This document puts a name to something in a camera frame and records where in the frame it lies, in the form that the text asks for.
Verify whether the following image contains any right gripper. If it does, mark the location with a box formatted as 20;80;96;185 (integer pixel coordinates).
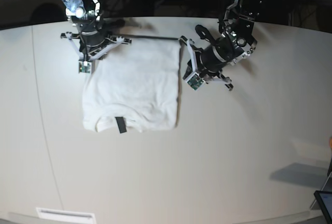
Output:
60;24;132;62

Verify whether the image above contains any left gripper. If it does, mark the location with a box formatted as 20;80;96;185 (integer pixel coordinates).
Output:
179;36;233;91

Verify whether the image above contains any white paper label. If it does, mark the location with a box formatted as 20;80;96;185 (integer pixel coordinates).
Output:
36;207;96;223

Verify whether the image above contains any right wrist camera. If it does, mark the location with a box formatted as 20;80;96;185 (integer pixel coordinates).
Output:
184;72;205;91

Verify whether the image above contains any white printed T-shirt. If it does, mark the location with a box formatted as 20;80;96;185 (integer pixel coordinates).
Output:
82;39;181;132

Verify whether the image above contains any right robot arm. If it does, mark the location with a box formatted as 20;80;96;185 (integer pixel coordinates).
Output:
60;0;187;77

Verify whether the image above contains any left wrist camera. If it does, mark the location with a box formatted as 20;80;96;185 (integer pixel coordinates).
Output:
78;61;93;74

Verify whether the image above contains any black tablet screen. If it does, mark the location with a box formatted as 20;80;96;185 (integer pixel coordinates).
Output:
314;191;332;224

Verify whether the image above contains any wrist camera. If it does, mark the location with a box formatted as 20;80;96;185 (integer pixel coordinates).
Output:
78;61;93;74
184;72;205;91

